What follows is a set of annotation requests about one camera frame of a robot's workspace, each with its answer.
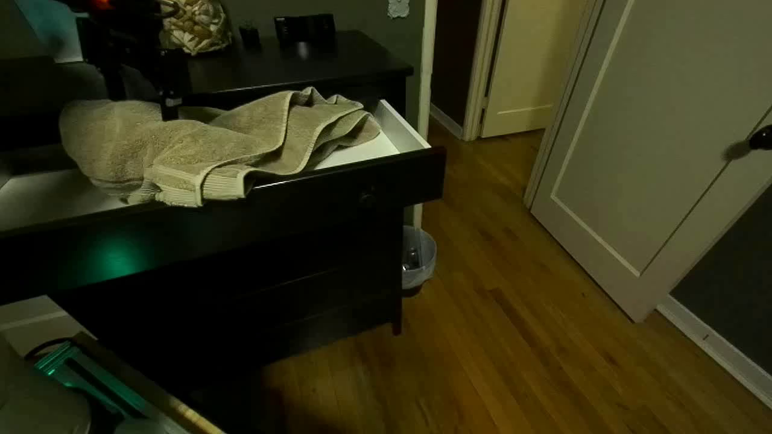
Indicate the blue object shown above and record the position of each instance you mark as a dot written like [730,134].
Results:
[49,22]

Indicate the black box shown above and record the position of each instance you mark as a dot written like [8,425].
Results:
[304,31]

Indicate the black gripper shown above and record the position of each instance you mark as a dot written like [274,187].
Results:
[134,44]

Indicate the beige terry towel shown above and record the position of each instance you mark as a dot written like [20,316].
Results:
[183,146]

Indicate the white wall outlet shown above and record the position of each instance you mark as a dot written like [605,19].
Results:
[398,9]

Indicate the white panel door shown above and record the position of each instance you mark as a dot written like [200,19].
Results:
[642,136]

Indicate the dresser drawer with white inside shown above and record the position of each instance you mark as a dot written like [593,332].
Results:
[352,183]

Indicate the grey round bin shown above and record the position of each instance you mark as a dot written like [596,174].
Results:
[417,260]

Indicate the black door knob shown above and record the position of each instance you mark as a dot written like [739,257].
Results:
[759,138]

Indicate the patterned crumpled bag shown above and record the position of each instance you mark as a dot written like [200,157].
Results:
[194,26]

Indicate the small black object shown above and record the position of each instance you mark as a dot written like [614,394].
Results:
[249,37]

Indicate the dark wooden dresser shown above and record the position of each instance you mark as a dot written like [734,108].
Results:
[280,280]

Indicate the robot base with teal light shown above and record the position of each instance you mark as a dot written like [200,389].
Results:
[72,383]

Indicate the cream plain door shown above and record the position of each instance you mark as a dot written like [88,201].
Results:
[531,65]

